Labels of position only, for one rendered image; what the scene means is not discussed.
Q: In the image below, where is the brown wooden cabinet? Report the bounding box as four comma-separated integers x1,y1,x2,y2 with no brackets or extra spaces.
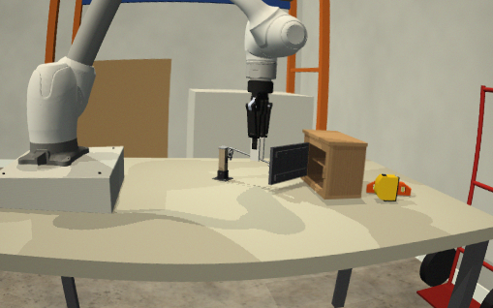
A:
268,130,368,200

